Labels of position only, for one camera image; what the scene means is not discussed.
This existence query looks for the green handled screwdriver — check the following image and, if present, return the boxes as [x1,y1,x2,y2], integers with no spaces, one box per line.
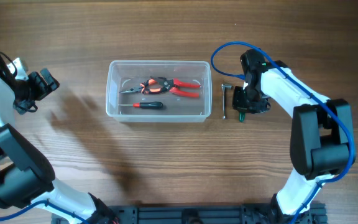
[239,113,246,122]

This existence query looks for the silver L-shaped socket wrench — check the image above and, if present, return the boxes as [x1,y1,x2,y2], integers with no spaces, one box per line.
[221,83,232,119]

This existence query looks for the red handled snips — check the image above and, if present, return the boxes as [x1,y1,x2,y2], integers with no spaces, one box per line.
[150,76,202,99]

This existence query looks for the clear plastic container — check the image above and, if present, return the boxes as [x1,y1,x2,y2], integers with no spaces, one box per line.
[106,60,212,123]

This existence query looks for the black red handled screwdriver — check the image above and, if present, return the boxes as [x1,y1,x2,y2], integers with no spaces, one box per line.
[120,101,163,110]

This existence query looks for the orange black needle-nose pliers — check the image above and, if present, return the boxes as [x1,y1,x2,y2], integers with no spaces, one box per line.
[120,78,168,95]

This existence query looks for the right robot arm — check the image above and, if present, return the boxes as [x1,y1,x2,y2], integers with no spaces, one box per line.
[232,49,356,223]

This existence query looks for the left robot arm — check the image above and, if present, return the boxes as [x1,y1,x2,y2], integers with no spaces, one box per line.
[0,51,119,223]

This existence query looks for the blue right camera cable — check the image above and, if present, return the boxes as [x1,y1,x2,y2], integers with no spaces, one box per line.
[210,41,357,224]

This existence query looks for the blue camera cable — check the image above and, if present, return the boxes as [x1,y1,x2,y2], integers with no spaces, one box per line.
[0,93,90,224]
[210,41,357,224]

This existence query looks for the blue left camera cable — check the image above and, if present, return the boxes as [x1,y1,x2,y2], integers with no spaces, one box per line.
[0,93,90,224]

